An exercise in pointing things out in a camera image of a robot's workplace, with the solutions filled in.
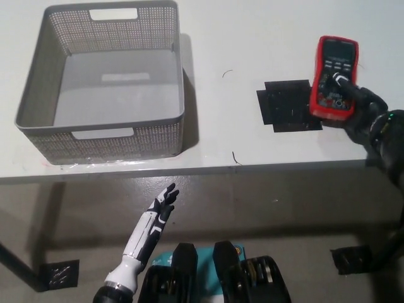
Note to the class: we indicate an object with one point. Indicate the black metal table leg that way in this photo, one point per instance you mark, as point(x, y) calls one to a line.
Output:
point(15, 263)
point(389, 249)

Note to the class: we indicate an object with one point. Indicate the grey perforated plastic basket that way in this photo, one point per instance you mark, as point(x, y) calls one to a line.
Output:
point(41, 94)

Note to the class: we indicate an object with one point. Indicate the red digital multimeter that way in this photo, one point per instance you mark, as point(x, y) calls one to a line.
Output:
point(337, 53)

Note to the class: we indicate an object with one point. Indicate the black teal robot body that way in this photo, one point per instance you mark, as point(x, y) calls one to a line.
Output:
point(227, 271)

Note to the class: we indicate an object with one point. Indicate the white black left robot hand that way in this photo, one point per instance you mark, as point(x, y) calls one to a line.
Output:
point(145, 236)

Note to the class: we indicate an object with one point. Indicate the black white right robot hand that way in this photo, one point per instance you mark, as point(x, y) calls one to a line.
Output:
point(366, 110)

